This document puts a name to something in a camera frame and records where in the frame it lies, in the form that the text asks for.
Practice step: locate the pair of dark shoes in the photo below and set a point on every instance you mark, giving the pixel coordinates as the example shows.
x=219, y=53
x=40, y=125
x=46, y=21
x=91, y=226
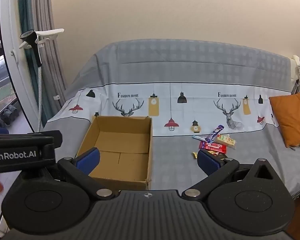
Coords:
x=8, y=115

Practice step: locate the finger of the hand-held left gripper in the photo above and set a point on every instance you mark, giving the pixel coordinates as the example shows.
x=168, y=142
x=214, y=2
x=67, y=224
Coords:
x=55, y=141

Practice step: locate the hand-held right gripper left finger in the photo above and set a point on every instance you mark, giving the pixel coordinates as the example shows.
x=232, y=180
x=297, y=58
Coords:
x=88, y=161

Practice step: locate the white curtain clip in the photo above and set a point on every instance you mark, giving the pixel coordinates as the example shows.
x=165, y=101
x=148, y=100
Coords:
x=56, y=97

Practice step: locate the black garment steamer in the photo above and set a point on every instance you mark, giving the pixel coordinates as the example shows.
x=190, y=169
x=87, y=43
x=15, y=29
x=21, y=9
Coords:
x=36, y=52

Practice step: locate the blue and white snack stick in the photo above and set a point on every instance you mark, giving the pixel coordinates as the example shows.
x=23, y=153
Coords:
x=198, y=137

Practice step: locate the orange pillow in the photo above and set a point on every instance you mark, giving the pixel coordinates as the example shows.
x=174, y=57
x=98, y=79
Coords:
x=293, y=117

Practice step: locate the yellow snack packet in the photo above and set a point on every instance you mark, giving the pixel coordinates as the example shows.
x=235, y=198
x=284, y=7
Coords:
x=194, y=155

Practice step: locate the white window frame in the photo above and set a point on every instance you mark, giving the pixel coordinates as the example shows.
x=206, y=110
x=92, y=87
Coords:
x=17, y=80

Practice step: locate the yellow-green snack bag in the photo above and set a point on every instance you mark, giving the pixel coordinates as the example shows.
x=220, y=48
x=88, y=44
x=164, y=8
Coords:
x=226, y=140

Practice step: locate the grey curtain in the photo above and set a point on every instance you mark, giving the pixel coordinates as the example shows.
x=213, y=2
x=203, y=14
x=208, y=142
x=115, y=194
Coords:
x=48, y=55

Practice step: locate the red and white snack packet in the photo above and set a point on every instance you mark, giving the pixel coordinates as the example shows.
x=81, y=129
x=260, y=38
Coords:
x=218, y=148

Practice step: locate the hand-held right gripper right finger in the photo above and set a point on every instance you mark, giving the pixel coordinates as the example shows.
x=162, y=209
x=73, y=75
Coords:
x=208, y=163

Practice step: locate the purple snack packet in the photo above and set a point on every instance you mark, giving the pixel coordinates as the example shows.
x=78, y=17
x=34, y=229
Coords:
x=215, y=133

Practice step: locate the brown cardboard box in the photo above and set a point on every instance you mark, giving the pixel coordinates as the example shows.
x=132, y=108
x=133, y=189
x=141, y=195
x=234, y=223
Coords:
x=120, y=142

